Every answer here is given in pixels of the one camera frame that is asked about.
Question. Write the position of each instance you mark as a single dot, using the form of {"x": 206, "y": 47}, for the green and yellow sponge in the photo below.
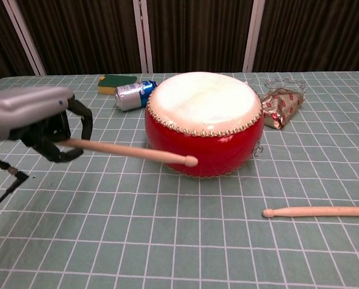
{"x": 116, "y": 79}

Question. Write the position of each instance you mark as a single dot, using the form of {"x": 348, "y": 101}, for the wooden drumstick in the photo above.
{"x": 318, "y": 211}
{"x": 122, "y": 149}

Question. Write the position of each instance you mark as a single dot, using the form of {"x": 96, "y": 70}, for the red drum with white skin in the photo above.
{"x": 215, "y": 150}

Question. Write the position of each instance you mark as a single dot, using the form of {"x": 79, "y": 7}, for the gold foil snack packet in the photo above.
{"x": 280, "y": 105}

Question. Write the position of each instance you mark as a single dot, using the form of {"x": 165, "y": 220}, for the green grid tablecloth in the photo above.
{"x": 179, "y": 241}

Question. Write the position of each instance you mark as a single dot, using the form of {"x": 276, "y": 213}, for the blue and silver soda can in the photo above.
{"x": 129, "y": 97}

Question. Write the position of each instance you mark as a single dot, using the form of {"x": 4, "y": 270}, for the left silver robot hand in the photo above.
{"x": 23, "y": 108}

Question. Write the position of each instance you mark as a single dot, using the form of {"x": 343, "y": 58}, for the white partition frame post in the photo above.
{"x": 142, "y": 39}
{"x": 27, "y": 39}
{"x": 253, "y": 39}

